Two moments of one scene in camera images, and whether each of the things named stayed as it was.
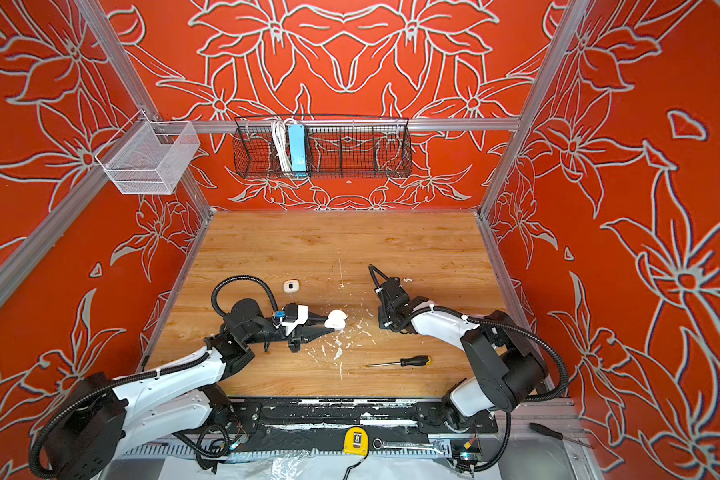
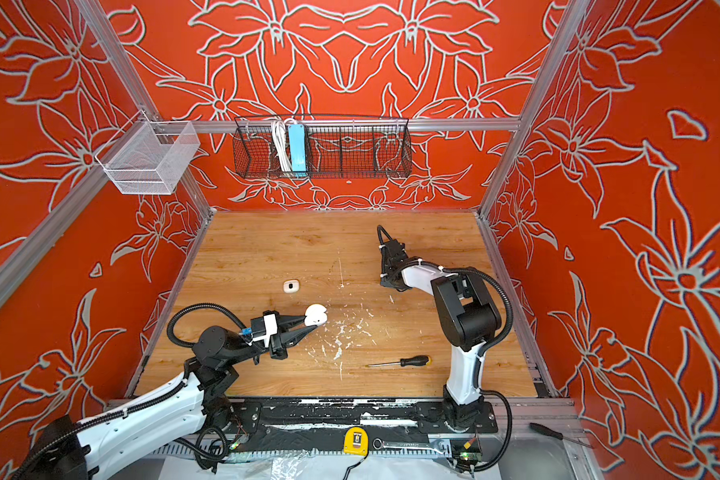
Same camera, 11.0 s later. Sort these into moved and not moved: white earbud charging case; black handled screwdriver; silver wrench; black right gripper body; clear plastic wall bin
Moved: black right gripper body
Not moved: black handled screwdriver; clear plastic wall bin; silver wrench; white earbud charging case
